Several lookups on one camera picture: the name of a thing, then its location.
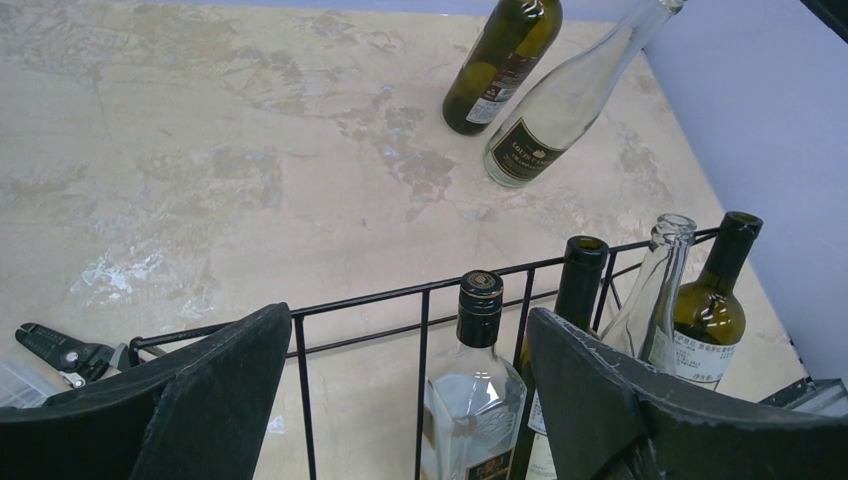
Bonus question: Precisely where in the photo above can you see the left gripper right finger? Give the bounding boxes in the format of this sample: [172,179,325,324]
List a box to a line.
[526,307,847,479]

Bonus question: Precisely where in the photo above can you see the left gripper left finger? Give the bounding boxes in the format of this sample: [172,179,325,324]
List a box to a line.
[1,303,292,479]

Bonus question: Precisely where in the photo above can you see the clear bottle black label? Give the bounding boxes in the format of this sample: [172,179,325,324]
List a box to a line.
[600,213,697,373]

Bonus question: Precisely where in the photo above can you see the clear bottle black cap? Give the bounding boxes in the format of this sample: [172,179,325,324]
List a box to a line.
[419,270,527,479]

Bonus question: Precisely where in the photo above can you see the dark green wine bottle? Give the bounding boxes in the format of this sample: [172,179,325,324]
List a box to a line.
[647,211,763,391]

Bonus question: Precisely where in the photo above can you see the black wire wine rack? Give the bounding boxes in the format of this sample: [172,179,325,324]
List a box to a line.
[129,227,723,480]

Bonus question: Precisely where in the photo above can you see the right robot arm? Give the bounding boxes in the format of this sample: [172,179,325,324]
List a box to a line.
[801,0,848,43]

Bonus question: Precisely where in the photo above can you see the clear tall bottle dark label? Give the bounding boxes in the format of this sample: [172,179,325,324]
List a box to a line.
[483,0,684,188]

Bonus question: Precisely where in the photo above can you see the dark bottle silver neck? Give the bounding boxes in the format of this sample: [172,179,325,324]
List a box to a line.
[442,0,563,135]

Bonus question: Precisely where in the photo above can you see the black pruning shears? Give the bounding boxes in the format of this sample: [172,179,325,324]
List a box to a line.
[14,322,132,389]

